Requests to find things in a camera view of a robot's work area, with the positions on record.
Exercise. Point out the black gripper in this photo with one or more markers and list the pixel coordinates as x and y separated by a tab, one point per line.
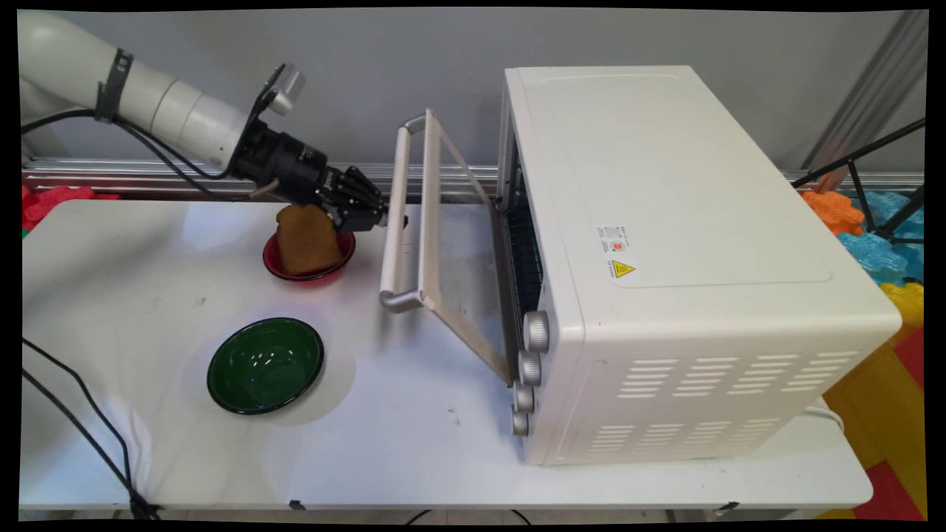
288	166

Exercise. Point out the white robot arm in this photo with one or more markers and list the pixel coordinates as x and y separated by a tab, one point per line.
148	89

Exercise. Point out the brown bread slice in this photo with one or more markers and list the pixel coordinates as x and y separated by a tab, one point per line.
307	244

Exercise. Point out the red plate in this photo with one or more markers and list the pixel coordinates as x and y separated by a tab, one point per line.
270	260

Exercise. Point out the metal oven rack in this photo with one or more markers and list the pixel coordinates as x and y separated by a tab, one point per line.
526	255

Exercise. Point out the green bowl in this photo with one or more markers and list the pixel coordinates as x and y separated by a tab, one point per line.
266	366

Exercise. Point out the silver oven knob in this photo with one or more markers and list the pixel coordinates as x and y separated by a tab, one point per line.
521	423
524	397
530	367
537	331

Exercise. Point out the white oven label sticker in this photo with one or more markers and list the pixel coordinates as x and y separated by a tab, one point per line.
615	239

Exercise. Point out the yellow warning sticker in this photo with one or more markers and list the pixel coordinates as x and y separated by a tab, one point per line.
623	269

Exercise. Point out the white toaster oven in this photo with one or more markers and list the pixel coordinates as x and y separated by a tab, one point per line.
702	258

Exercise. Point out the orange foam piece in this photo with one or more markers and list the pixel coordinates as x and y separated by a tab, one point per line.
835	210

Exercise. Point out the black tripod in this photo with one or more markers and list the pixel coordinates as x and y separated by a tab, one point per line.
857	174

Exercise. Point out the blue foam piece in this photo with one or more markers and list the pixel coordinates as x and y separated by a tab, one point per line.
879	255

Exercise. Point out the yellow foam floor mat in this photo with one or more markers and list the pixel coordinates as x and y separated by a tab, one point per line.
876	399

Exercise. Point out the yellow foam piece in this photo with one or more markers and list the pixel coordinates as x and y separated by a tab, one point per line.
905	303

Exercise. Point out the red foam floor mat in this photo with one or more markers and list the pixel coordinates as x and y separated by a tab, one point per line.
890	495

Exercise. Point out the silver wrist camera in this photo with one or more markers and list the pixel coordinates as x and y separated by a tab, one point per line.
284	85

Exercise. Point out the horizontal aluminium rail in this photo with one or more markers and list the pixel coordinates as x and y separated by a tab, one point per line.
111	177

